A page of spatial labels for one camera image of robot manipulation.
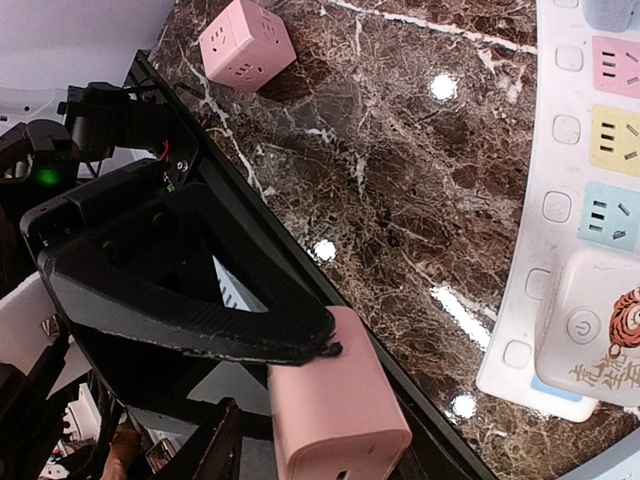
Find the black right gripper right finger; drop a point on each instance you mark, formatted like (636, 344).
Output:
(207, 455)

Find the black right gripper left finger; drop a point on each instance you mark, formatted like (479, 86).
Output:
(124, 256)

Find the small pink charger plug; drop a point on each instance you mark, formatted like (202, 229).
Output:
(337, 417)

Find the white cube socket adapter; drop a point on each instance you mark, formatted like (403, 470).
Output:
(587, 328)

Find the white multicolour power strip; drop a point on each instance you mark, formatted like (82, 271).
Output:
(582, 190)

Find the small blue charger plug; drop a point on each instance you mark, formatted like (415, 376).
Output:
(612, 15)

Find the light blue power strip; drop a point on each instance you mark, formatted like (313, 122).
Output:
(604, 468)

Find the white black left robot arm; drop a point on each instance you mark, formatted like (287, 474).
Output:
(40, 160)

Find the pink cube socket adapter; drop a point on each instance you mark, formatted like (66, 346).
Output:
(245, 47)

